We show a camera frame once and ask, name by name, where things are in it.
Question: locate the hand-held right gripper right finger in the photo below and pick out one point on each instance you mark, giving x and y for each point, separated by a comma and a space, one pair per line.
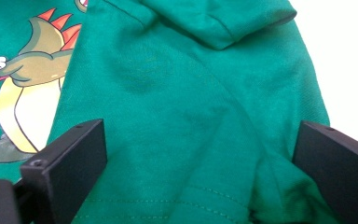
335, 171

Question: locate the green dinosaur print t-shirt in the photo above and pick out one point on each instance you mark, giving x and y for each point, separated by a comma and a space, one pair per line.
183, 109

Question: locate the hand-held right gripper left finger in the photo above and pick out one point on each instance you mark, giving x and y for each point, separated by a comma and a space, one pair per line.
65, 168

